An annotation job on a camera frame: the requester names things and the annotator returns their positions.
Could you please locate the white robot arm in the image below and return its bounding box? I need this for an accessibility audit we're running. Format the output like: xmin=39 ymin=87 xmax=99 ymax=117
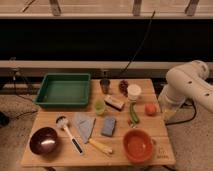
xmin=158 ymin=60 xmax=213 ymax=121

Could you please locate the red orange bowl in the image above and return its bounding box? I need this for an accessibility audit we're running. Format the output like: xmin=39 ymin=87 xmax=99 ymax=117
xmin=123 ymin=129 xmax=154 ymax=164

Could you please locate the dark maroon bowl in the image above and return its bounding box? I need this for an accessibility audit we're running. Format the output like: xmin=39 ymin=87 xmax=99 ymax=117
xmin=29 ymin=127 xmax=59 ymax=155

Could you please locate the metal cup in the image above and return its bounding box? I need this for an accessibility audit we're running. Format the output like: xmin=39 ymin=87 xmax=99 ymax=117
xmin=100 ymin=79 xmax=110 ymax=94

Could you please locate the white black board eraser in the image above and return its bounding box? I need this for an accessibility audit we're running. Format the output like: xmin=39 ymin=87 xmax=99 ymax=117
xmin=104 ymin=95 xmax=124 ymax=111

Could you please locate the bunch of dark grapes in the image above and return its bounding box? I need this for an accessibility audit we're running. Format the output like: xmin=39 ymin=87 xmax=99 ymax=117
xmin=119 ymin=80 xmax=128 ymax=95

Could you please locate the small green cup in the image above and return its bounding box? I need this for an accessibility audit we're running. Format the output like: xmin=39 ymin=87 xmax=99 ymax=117
xmin=94 ymin=100 xmax=106 ymax=116

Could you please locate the white cup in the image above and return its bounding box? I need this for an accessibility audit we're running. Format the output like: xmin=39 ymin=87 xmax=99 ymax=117
xmin=127 ymin=84 xmax=141 ymax=101

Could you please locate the green cucumber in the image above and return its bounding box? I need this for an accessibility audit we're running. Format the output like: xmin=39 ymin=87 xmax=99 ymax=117
xmin=129 ymin=103 xmax=140 ymax=123

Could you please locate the wooden folding table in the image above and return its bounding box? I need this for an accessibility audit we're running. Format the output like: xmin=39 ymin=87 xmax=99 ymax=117
xmin=21 ymin=79 xmax=175 ymax=167

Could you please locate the green plastic tray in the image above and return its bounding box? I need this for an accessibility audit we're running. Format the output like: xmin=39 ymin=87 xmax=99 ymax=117
xmin=35 ymin=73 xmax=91 ymax=108

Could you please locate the red tomato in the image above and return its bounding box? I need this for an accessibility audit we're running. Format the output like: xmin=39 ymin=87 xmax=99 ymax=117
xmin=144 ymin=103 xmax=157 ymax=116

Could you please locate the black cable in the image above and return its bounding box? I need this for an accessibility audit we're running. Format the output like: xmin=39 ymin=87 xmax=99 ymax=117
xmin=117 ymin=10 xmax=157 ymax=78

